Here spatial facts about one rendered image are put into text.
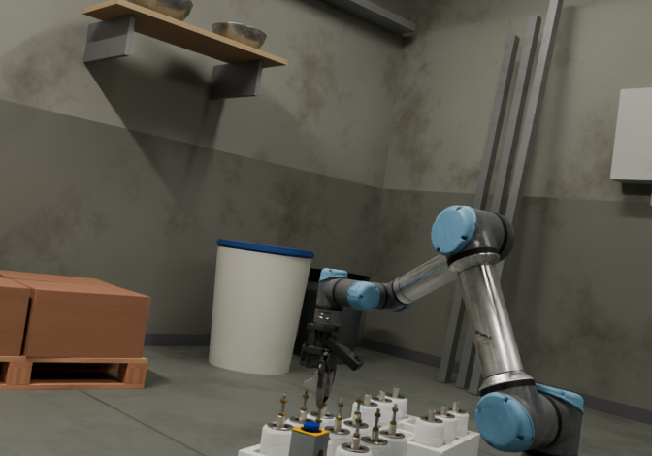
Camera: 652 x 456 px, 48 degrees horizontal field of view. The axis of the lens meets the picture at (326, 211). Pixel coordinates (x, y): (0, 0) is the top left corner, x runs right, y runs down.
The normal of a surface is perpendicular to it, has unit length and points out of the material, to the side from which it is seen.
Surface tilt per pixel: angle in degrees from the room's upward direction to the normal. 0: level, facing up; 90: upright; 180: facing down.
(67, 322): 90
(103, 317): 90
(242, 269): 94
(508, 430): 97
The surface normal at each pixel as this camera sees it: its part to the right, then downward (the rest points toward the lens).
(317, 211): 0.69, 0.06
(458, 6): -0.71, -0.13
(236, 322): -0.33, -0.03
